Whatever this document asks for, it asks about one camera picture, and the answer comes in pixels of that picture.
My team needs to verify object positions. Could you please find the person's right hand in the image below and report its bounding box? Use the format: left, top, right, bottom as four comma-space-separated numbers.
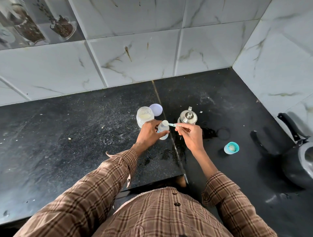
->
175, 123, 205, 153

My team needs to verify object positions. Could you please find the person's left hand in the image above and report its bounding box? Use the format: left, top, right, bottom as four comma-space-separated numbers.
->
136, 119, 170, 149

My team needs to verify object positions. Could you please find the clear baby bottle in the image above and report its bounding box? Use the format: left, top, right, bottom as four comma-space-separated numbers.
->
156, 121, 170, 140

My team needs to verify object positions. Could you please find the clear plastic measuring scoop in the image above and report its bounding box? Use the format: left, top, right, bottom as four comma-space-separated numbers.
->
162, 120, 182, 128

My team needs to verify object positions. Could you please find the person's left forearm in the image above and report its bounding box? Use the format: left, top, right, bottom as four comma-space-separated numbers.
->
14, 143, 140, 237

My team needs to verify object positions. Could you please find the person's right forearm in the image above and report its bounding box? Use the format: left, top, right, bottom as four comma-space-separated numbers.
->
193, 147, 278, 237

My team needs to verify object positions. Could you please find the small steel kettle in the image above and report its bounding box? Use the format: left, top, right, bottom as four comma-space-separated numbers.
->
177, 106, 198, 125

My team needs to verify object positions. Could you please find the clear jar of powder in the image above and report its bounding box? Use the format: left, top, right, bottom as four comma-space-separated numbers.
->
136, 106, 155, 129

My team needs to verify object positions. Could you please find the white round jar lid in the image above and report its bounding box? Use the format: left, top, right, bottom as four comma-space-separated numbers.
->
149, 104, 163, 117

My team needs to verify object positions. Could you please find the teal bottle cap with nipple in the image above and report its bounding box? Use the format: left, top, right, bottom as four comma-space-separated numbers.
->
224, 142, 240, 155

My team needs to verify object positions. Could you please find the brown plaid shirt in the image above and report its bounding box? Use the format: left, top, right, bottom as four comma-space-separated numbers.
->
13, 149, 278, 237

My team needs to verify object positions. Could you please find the black pot with handle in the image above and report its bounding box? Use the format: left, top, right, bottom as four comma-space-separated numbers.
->
277, 112, 313, 190

